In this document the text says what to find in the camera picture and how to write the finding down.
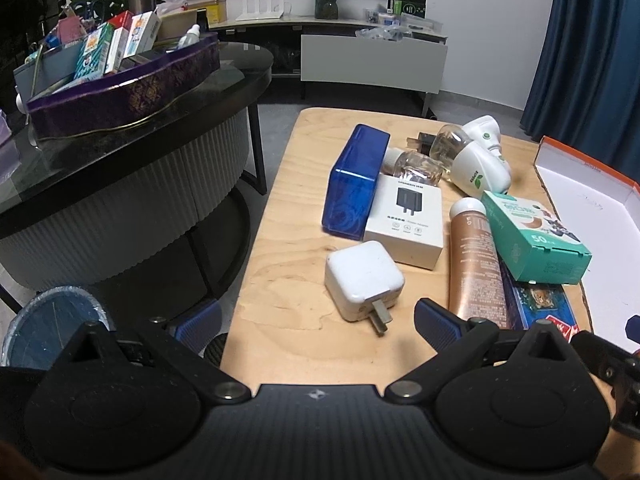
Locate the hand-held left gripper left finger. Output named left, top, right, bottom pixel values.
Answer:
left=47, top=299, right=252, bottom=405

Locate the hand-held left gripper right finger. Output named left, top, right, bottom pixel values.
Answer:
left=384, top=297, right=593, bottom=405

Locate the gold tube with white cap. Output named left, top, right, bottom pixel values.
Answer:
left=448, top=197, right=508, bottom=330

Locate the white plug charger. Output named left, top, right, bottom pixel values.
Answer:
left=325, top=240, right=406, bottom=337

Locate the blue card packet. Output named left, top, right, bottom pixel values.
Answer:
left=500, top=262, right=583, bottom=337

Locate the white charger package box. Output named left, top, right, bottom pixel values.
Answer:
left=363, top=174, right=445, bottom=271

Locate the orange-edged white box lid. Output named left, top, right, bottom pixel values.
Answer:
left=532, top=135, right=640, bottom=356

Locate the teal and white carton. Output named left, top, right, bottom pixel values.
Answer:
left=481, top=191, right=593, bottom=283

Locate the clear bottle with ribbed cap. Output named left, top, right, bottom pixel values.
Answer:
left=382, top=146, right=443, bottom=188

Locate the white mosquito heater with bottle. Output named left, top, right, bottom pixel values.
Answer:
left=429, top=123, right=514, bottom=199

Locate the blue translucent plastic box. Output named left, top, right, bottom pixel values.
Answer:
left=321, top=124, right=392, bottom=241

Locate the black plug charger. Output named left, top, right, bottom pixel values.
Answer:
left=404, top=132, right=438, bottom=153

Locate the trash bin with blue bag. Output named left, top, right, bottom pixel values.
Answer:
left=1, top=286, right=111, bottom=368

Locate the black round coffee table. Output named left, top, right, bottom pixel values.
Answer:
left=0, top=42, right=275, bottom=311

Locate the purple gold-patterned tray box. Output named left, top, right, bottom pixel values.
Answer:
left=26, top=32, right=221, bottom=142

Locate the grey tv stand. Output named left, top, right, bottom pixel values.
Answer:
left=200, top=12, right=449, bottom=121

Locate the blue curtain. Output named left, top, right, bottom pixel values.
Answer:
left=520, top=0, right=640, bottom=186

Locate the white dropper bottle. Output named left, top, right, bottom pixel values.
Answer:
left=177, top=25, right=202, bottom=50

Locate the green blue medicine box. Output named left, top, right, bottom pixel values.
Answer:
left=74, top=22, right=115, bottom=82

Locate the grey storage box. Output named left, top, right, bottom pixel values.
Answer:
left=12, top=40, right=83, bottom=98

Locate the white blue medicine box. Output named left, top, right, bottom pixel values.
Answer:
left=122, top=11, right=162, bottom=59

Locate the beige paper container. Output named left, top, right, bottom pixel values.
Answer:
left=157, top=10, right=201, bottom=43

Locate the red white medicine box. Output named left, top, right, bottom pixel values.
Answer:
left=103, top=11, right=135, bottom=75

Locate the pile of clear plastic bags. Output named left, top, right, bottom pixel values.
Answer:
left=355, top=7, right=443, bottom=41

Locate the yellow tin box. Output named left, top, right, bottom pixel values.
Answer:
left=187, top=0, right=228, bottom=25

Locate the pink pouch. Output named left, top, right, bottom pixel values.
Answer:
left=57, top=15, right=83, bottom=43

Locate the white router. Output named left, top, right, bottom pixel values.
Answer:
left=236, top=0, right=293, bottom=22

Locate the black green box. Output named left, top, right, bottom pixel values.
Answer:
left=387, top=0, right=427, bottom=17

